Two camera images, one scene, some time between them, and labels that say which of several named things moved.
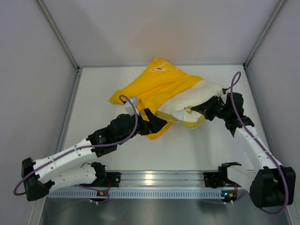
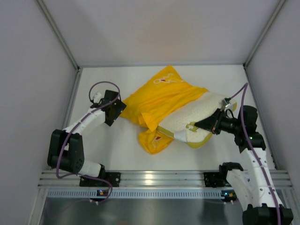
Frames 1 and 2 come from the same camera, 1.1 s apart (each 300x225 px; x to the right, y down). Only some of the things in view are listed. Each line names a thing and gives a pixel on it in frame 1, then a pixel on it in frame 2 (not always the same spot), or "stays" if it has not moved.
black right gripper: (213, 108) -> (216, 123)
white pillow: (179, 109) -> (180, 127)
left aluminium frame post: (45, 12) stays
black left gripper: (144, 123) -> (116, 108)
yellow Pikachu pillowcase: (156, 82) -> (161, 99)
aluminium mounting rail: (161, 179) stays
